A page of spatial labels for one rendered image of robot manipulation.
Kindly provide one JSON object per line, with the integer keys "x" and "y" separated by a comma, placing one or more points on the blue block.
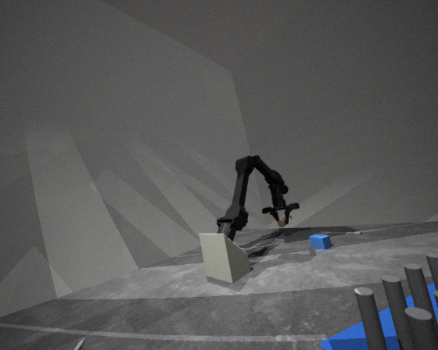
{"x": 320, "y": 241}

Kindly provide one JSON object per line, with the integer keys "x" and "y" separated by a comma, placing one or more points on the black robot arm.
{"x": 236, "y": 216}

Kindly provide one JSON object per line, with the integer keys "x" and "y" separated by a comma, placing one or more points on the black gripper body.
{"x": 278, "y": 203}

